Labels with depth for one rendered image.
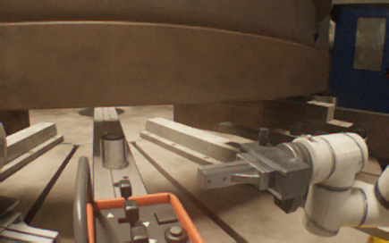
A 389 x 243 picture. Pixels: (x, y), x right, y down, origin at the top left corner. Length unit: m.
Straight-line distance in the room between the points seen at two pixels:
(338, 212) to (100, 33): 0.78
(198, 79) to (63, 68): 0.45
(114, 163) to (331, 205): 0.59
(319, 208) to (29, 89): 0.84
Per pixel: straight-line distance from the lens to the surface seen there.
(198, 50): 0.93
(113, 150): 0.79
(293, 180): 0.40
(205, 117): 2.62
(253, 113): 2.47
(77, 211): 0.24
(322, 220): 0.58
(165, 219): 0.38
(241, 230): 1.20
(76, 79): 0.85
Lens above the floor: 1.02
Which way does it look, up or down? 14 degrees down
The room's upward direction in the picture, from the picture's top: 3 degrees clockwise
